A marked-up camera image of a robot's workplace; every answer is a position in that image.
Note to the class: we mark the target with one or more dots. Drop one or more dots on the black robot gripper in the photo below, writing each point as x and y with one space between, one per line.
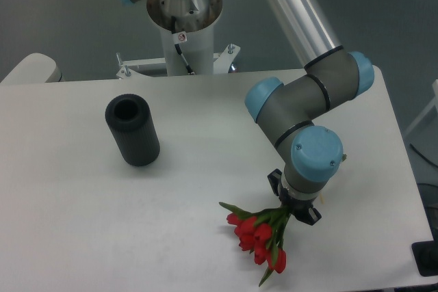
299 208

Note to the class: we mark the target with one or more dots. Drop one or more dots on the red tulip bouquet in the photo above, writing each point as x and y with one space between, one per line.
262 234

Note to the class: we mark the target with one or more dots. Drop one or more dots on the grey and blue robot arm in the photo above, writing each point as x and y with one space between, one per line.
284 111

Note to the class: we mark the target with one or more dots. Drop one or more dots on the black ribbed cylindrical vase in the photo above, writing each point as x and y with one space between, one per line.
129 119

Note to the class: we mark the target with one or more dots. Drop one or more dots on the black device at table corner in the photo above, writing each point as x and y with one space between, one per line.
425 255

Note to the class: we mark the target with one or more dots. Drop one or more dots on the white rounded side table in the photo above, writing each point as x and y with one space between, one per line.
35 68

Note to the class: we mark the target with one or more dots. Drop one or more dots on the white pedestal base frame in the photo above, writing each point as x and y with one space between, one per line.
224 62

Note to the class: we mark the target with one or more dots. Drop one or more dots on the white frame at right edge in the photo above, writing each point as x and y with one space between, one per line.
426 115

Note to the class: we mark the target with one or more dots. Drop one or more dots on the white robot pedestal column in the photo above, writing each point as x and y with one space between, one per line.
187 32

